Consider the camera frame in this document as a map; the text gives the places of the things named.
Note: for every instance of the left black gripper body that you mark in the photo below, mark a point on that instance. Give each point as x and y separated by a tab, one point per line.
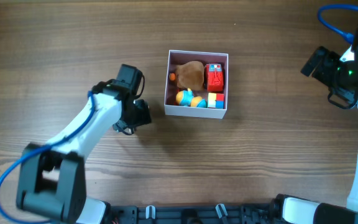
140	114

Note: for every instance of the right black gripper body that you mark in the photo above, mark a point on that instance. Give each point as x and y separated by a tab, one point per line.
327	70

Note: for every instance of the orange blue duck toy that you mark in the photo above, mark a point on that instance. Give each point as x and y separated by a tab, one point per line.
186	98

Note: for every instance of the brown plush toy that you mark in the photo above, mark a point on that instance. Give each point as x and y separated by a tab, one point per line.
189	75

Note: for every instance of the colourful 2x2 puzzle cube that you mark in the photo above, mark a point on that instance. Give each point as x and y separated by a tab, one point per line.
215	100

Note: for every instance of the red toy fire truck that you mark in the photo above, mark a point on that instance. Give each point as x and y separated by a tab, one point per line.
214	77

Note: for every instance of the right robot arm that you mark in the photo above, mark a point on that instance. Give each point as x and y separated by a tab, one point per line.
340	74

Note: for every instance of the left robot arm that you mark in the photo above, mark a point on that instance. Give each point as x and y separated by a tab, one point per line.
52	180

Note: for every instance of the white box pink interior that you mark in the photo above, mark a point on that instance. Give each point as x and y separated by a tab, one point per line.
178	57

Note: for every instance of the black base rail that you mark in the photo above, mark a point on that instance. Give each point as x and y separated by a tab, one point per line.
215	214

